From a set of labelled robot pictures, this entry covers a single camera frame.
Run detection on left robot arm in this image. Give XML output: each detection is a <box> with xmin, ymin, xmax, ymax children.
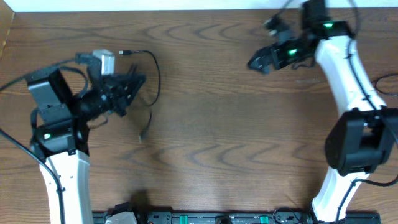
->
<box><xmin>26</xmin><ymin>66</ymin><xmax>146</xmax><ymax>223</ymax></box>

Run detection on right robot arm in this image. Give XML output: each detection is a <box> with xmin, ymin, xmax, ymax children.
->
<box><xmin>247</xmin><ymin>0</ymin><xmax>397</xmax><ymax>223</ymax></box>

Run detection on right camera black cable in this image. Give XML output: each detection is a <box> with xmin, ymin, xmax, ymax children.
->
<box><xmin>273</xmin><ymin>0</ymin><xmax>398</xmax><ymax>223</ymax></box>

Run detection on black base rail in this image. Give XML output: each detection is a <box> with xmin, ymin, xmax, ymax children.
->
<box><xmin>91</xmin><ymin>202</ymin><xmax>382</xmax><ymax>224</ymax></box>

